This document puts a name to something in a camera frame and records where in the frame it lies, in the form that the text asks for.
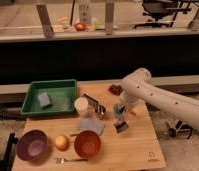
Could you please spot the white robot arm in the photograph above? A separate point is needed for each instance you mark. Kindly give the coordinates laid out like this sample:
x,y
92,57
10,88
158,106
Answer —
x,y
137,85

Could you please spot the black office chair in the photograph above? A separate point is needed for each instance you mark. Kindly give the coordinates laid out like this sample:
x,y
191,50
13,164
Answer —
x,y
163,13

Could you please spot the grey folded cloth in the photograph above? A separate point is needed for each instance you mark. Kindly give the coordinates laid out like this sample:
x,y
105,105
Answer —
x,y
90,124

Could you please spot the white plastic cup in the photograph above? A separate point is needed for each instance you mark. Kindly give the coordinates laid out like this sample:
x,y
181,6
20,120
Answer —
x,y
81,106

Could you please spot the blue sponge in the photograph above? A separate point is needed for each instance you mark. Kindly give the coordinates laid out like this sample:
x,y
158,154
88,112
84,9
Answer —
x,y
44,100

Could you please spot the wooden board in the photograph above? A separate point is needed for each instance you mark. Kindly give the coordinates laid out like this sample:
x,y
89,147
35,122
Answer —
x,y
136,148

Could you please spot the black dish brush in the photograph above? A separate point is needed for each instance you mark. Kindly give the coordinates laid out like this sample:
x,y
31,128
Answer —
x,y
120,124

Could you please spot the purple bowl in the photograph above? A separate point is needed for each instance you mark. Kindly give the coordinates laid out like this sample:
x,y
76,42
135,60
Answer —
x,y
31,145

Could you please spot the red fruit on shelf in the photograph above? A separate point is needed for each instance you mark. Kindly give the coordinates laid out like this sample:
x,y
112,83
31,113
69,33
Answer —
x,y
80,26

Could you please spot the green plastic tray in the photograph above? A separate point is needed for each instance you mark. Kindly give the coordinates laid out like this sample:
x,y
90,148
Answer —
x,y
62,94

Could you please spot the blue plastic cup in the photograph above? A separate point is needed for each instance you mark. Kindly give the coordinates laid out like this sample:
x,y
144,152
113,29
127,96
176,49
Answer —
x,y
116,111

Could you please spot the black clamp mount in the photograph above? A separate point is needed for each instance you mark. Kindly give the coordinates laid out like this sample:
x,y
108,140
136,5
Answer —
x,y
180,127

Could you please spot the orange bowl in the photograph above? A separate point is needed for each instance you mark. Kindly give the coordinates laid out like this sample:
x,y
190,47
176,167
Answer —
x,y
87,144

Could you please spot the yellow apple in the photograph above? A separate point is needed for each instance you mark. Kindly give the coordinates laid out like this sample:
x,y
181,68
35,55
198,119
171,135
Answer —
x,y
61,142

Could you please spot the silver fork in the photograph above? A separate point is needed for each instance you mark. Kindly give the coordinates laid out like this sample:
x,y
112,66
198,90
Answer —
x,y
63,160

